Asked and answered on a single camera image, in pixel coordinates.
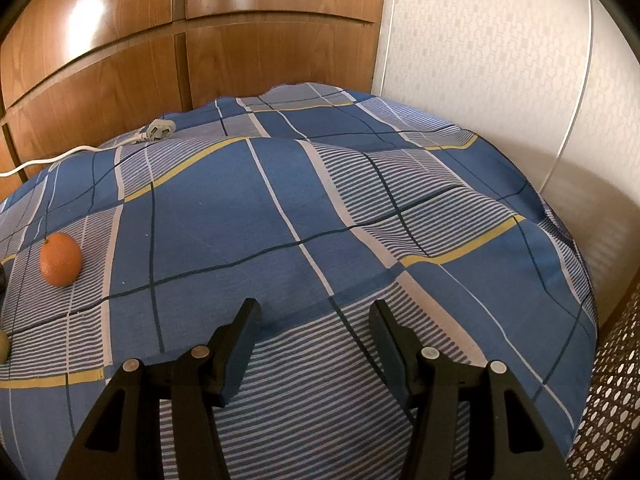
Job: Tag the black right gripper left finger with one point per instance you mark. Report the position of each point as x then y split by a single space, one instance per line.
120 437

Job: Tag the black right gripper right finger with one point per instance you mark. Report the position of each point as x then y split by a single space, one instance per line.
507 437

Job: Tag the small yellow-green fruit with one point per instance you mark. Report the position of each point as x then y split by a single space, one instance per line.
5 347

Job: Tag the orange tangerine far right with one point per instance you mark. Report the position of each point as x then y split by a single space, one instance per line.
60 260

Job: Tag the blue plaid tablecloth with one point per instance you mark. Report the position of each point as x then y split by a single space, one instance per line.
316 201

